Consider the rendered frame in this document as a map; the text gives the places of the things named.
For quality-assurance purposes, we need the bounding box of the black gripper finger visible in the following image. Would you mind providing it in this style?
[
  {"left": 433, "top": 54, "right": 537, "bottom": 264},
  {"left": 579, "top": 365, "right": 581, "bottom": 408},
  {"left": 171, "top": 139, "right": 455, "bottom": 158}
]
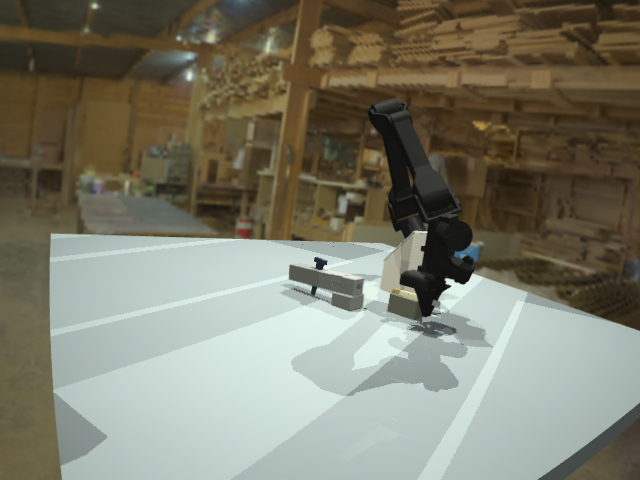
[
  {"left": 415, "top": 287, "right": 443, "bottom": 317},
  {"left": 428, "top": 284, "right": 452, "bottom": 316}
]

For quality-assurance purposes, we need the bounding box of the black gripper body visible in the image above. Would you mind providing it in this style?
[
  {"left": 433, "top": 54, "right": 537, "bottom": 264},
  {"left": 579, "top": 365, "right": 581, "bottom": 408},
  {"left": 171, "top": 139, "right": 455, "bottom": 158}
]
[{"left": 400, "top": 242, "right": 455, "bottom": 291}]

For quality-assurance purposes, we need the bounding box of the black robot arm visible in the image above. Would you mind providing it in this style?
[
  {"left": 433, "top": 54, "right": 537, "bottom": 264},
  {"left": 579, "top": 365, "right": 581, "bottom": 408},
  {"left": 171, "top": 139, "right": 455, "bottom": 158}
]
[{"left": 368, "top": 98, "right": 475, "bottom": 285}]

